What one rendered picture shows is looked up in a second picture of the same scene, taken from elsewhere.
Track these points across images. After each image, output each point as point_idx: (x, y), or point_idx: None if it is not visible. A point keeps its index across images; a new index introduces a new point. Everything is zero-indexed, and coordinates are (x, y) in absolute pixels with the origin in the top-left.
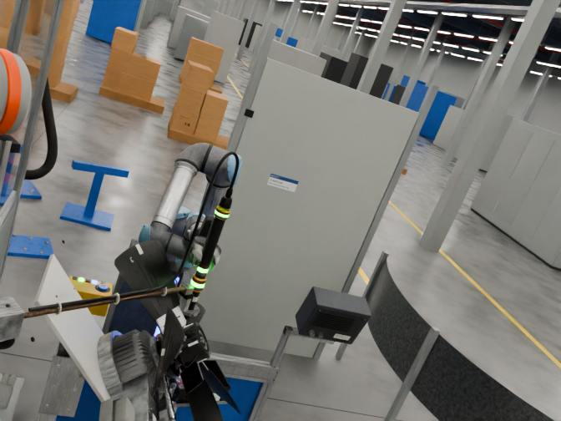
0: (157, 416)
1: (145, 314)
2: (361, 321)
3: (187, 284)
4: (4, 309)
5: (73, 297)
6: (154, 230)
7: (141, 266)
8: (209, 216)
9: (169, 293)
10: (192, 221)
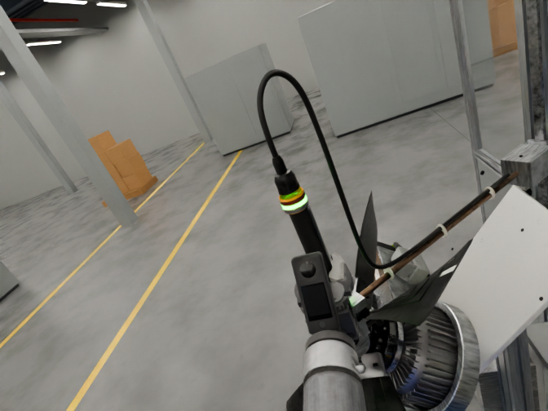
0: (377, 289)
1: None
2: None
3: (355, 302)
4: (519, 153)
5: (526, 283)
6: None
7: (434, 274)
8: (313, 253)
9: (383, 307)
10: (351, 386)
